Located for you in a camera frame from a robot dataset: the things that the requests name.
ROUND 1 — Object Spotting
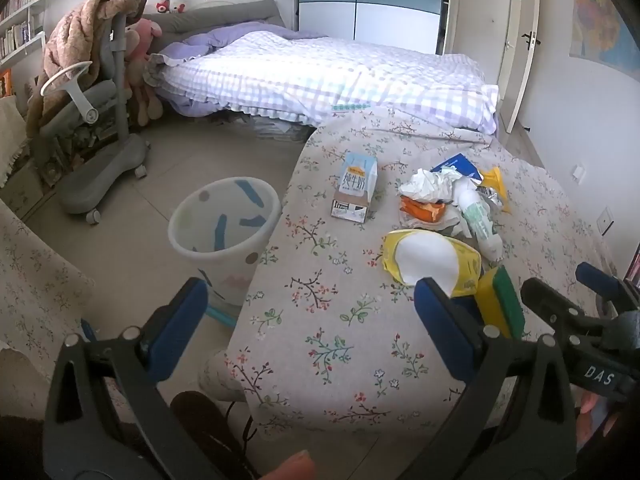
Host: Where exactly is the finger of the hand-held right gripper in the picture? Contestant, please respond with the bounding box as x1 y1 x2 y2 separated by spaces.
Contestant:
520 276 602 342
574 261 640 319

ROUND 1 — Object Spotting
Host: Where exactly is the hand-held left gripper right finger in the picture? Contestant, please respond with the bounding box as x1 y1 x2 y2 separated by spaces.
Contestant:
400 276 581 480

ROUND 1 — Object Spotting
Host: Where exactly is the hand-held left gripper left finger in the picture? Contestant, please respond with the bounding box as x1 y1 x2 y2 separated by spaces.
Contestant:
42 276 226 480

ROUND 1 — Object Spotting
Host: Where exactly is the yellow and white round package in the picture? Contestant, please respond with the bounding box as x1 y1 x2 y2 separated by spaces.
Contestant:
382 228 482 297

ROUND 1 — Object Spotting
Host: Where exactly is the white patterned waste bin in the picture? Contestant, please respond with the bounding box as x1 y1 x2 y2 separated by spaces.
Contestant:
167 176 283 312

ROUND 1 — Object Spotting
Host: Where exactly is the white bottle with green label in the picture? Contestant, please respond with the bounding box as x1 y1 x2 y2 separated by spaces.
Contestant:
452 180 505 263

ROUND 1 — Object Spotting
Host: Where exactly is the orange snack wrapper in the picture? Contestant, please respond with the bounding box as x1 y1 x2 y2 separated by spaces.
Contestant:
400 195 449 222

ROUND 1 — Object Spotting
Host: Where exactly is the white tissue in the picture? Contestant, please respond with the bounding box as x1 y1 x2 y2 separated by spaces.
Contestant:
399 167 463 204

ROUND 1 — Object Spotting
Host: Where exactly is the milk carton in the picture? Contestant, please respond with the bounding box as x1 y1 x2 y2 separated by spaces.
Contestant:
330 152 379 224

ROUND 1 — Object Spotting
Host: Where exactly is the person's right hand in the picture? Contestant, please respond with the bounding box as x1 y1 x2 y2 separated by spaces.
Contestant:
574 391 601 450

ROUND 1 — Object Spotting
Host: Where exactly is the person's left hand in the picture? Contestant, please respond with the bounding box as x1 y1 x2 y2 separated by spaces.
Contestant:
264 450 317 480

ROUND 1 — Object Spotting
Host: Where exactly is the teal bar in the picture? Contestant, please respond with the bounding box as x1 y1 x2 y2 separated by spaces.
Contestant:
205 305 239 329

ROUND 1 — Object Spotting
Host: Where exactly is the yellow and green sponge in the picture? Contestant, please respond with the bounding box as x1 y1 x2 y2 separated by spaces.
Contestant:
474 265 526 340

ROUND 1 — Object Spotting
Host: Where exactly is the silver foil wrapper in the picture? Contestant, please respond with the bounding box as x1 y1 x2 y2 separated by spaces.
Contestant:
475 186 502 209

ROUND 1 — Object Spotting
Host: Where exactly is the floral tablecloth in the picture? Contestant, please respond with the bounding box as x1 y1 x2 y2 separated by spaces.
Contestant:
227 105 621 442

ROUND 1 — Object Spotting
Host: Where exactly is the yellow packet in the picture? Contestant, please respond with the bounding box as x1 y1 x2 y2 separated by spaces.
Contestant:
480 166 512 214

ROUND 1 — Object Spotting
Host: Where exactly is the floral cloth cover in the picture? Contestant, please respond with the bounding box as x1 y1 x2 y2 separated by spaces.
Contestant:
0 199 97 413

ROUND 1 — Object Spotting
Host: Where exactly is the blue tissue packet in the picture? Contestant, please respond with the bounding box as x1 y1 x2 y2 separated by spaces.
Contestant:
430 154 484 184

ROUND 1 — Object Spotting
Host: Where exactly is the grey swivel chair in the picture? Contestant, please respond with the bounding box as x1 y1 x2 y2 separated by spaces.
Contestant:
27 7 152 225

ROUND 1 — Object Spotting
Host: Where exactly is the beige woven throw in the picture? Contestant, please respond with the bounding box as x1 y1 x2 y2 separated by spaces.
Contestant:
0 95 29 187

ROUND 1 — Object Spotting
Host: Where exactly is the bed with checkered quilt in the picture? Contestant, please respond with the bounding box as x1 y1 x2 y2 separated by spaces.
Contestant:
159 30 501 136

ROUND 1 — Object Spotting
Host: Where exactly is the white inner door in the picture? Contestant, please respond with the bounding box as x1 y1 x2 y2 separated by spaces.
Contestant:
451 0 521 86

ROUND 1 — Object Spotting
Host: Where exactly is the purple duvet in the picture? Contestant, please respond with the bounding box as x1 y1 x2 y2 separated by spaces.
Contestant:
144 27 328 117

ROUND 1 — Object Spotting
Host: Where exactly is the pink plush toy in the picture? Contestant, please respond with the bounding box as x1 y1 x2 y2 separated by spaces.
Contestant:
124 18 164 127

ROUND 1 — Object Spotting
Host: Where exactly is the grey headboard cushion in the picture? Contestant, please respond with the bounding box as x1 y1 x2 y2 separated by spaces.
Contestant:
142 0 287 57

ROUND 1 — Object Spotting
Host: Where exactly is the white and teal wardrobe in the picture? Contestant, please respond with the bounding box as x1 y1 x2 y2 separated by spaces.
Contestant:
297 0 447 56

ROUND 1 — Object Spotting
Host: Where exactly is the white bookshelf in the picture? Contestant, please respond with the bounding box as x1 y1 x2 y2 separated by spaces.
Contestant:
0 0 49 67

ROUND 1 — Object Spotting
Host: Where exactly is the row of books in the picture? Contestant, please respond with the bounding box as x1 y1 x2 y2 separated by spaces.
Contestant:
0 0 43 58

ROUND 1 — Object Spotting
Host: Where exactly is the black cable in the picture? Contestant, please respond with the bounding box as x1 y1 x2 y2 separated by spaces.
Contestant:
226 399 255 443

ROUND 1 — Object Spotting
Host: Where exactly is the wall poster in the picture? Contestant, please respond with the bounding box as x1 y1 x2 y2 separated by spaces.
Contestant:
569 0 640 77

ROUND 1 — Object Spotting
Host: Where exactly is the white door with black handle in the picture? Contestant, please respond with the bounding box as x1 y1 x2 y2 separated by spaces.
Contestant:
495 0 543 134

